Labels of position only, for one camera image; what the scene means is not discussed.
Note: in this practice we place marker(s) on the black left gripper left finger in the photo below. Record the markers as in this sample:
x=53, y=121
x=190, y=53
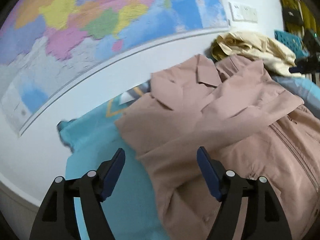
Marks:
x=56, y=217

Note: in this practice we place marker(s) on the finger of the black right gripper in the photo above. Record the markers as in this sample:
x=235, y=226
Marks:
x=306, y=65

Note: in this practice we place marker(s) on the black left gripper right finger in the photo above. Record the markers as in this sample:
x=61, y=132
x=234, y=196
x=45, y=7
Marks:
x=264, y=216

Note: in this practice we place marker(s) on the pink jacket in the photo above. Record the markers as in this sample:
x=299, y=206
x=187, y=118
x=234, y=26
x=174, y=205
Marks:
x=244, y=119

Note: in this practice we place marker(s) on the teal plastic basket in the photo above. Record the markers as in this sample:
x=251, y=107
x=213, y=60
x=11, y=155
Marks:
x=293, y=42

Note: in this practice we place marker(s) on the cream yellow jacket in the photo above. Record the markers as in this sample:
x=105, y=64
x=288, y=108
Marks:
x=276, y=57

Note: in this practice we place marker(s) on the teal grey bed sheet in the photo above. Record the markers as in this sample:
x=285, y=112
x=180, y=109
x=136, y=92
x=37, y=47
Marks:
x=131, y=211

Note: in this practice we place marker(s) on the white wall socket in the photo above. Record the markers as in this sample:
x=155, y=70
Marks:
x=236, y=12

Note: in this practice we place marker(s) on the colourful wall map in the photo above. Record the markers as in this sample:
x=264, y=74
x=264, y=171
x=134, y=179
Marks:
x=46, y=44

